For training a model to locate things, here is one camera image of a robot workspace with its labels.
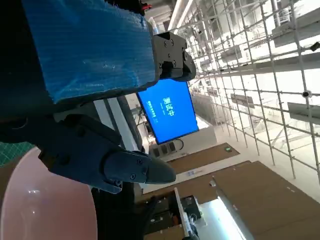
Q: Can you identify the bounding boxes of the green cutting mat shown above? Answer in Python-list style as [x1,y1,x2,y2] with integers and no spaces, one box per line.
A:
[0,141,29,169]

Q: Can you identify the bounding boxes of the pink bowl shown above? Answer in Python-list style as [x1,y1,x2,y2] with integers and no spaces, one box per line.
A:
[0,146,98,240]

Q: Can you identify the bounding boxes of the blue screen monitor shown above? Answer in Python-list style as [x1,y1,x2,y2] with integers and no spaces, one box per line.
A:
[136,78,201,146]

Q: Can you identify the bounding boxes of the white pipe frame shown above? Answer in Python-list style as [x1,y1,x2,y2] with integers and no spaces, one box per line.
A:
[172,0,320,180]

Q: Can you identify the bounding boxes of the bare left robot hand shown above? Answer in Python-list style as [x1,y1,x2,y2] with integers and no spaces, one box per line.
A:
[0,0,198,195]

